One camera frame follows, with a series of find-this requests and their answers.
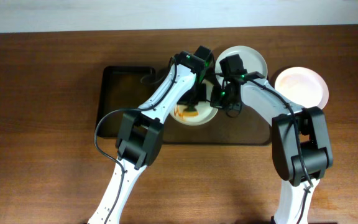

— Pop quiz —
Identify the white plate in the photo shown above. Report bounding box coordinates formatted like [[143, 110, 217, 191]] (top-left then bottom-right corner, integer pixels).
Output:
[[215, 45, 268, 85], [274, 67, 329, 109], [170, 80, 218, 126]]

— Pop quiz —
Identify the green yellow sponge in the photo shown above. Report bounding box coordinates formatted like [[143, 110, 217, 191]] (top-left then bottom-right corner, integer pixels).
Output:
[[182, 105, 199, 117]]

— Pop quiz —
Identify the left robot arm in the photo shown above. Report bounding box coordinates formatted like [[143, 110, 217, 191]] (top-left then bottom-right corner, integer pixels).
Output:
[[88, 48, 214, 223]]

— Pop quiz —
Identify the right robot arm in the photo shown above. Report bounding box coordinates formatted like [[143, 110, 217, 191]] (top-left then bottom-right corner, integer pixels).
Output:
[[210, 71, 333, 223]]

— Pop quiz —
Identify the brown serving tray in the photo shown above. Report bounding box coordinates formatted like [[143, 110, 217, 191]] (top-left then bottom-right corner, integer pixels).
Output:
[[154, 67, 273, 146]]

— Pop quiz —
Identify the black rectangular tray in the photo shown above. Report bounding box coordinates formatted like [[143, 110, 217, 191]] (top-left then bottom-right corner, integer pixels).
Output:
[[96, 66, 156, 122]]

